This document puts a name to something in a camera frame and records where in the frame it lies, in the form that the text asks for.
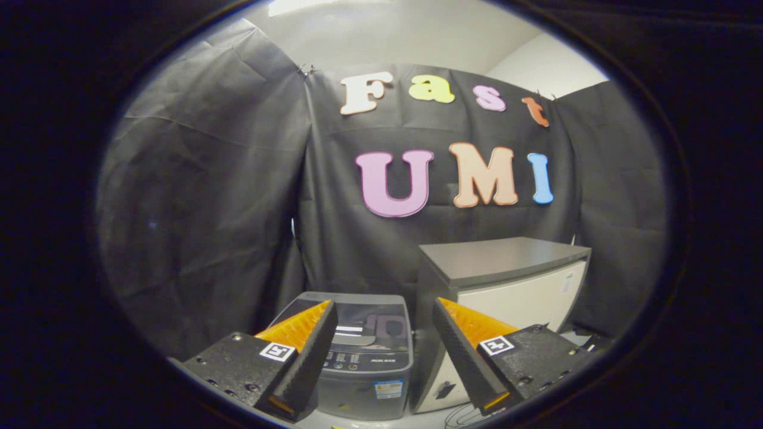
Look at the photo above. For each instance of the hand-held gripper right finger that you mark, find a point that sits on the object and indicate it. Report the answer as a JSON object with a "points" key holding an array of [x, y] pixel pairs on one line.
{"points": [[462, 357]]}

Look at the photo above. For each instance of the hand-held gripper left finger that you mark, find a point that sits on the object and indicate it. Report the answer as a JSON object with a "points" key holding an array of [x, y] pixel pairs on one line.
{"points": [[310, 357]]}

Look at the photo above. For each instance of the grey washing machine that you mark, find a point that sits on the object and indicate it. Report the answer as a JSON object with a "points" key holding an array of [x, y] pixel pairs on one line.
{"points": [[363, 393]]}

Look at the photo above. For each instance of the beige cabinet with dark top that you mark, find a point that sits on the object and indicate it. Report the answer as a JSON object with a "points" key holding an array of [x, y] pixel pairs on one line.
{"points": [[495, 262]]}

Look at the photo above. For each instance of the black backdrop cloth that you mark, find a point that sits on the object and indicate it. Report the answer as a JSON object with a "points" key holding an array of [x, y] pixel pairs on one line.
{"points": [[208, 196]]}

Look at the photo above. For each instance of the ceiling light panel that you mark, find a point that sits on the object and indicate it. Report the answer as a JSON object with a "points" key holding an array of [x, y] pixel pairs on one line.
{"points": [[316, 6]]}

